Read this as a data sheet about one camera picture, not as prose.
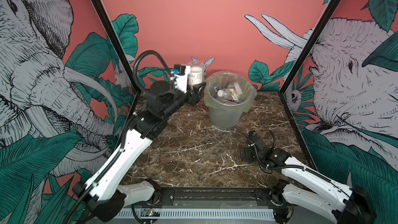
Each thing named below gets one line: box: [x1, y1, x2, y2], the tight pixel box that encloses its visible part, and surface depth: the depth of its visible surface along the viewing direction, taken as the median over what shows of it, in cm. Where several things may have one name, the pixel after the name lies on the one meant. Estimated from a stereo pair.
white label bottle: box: [217, 88, 233, 100], surface depth 87 cm
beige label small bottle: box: [227, 81, 243, 103], surface depth 87 cm
